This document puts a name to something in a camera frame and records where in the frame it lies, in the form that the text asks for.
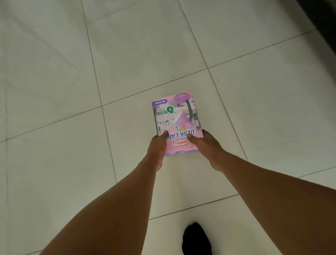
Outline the person's right hand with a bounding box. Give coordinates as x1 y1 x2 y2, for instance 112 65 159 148
187 129 228 172

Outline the person's left hand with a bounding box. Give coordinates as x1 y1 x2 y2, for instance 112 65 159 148
143 130 170 172

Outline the pink desk lamp box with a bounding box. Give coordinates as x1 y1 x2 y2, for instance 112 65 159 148
151 91 204 157

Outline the person's right forearm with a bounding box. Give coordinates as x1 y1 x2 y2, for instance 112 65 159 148
218 155 336 255

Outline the person's left forearm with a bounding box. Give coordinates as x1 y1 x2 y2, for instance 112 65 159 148
39 160 158 255

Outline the person's black sock foot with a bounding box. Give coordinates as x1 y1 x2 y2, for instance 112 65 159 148
182 222 212 255

